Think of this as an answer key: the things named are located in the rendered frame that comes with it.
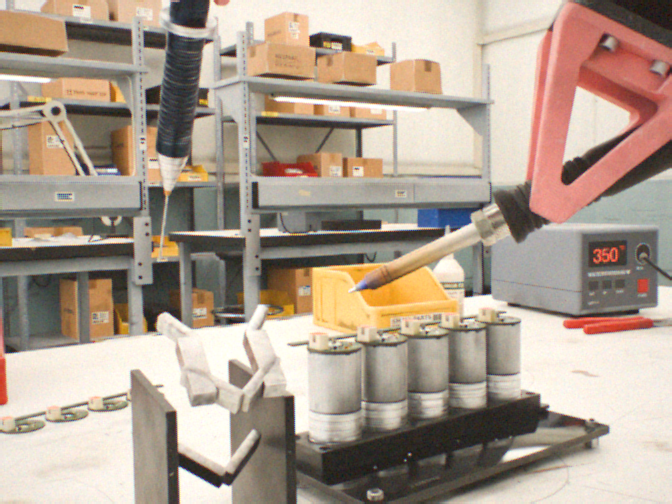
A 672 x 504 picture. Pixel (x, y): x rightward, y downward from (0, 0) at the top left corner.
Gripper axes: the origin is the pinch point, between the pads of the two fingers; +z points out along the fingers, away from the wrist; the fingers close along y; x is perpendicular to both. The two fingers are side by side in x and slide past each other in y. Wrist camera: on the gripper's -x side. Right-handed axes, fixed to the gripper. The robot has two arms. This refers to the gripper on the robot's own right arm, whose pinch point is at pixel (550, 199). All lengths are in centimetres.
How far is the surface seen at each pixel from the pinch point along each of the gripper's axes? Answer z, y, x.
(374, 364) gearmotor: 10.2, -1.5, -3.1
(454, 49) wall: -120, -621, -45
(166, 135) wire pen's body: 4.3, 10.1, -12.5
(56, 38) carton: 12, -206, -137
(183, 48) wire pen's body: 1.8, 11.6, -12.6
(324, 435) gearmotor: 13.6, 0.4, -3.6
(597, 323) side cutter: 5.3, -39.9, 14.9
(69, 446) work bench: 22.6, -4.4, -15.1
